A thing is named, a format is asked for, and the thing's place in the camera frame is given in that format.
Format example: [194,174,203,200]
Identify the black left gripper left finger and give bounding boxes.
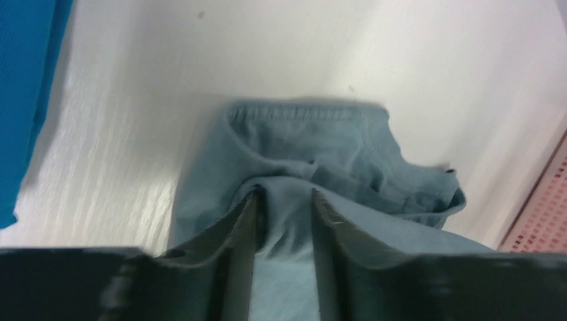
[1,193,258,320]

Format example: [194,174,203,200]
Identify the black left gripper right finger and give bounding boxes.
[312,190,566,320]

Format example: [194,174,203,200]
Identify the grey-blue t-shirt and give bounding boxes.
[169,100,488,320]

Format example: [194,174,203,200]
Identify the white plastic laundry basket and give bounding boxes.
[498,135,566,253]

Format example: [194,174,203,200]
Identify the folded bright blue t-shirt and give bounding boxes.
[1,1,73,228]

